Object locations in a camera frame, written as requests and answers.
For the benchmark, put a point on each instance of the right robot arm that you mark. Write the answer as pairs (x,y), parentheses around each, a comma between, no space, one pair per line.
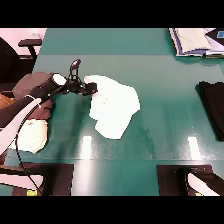
(200,181)

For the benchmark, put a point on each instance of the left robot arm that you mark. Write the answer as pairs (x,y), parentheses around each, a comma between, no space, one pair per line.
(43,90)

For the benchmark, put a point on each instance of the lavender garment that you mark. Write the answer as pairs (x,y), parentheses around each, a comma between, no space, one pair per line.
(216,45)

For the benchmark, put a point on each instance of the cream garment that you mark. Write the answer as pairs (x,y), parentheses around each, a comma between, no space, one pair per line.
(31,135)

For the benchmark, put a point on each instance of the white T-shirt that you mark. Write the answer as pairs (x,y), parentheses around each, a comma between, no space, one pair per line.
(113,106)

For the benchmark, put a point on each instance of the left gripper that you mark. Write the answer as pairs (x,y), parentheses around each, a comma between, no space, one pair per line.
(88,88)

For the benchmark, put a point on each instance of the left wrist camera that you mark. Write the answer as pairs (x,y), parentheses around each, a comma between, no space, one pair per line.
(74,68)

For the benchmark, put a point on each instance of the white garment with blue trim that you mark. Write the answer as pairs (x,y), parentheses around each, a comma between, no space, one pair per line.
(190,40)

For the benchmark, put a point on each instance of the black chair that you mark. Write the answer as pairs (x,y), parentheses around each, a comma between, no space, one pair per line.
(8,63)

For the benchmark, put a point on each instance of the brown garment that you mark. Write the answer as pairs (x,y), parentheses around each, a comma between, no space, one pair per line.
(31,81)

